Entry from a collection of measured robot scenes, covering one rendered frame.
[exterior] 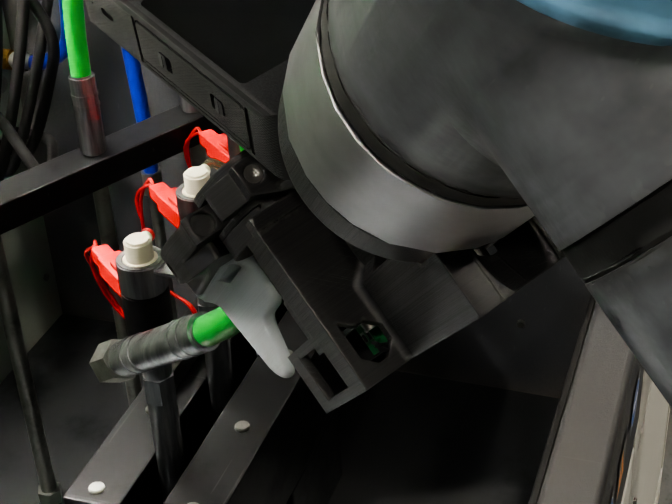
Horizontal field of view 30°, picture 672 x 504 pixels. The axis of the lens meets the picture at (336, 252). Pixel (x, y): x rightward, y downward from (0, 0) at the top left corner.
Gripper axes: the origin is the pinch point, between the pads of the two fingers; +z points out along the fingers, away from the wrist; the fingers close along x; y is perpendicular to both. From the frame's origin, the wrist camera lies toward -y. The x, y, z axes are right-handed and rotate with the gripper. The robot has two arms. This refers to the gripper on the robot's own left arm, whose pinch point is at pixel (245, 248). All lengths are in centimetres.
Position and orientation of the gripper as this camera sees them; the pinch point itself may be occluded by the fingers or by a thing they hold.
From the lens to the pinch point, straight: 51.2
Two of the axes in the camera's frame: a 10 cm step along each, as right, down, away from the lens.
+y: 5.7, 8.2, -0.8
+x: 7.8, -5.2, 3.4
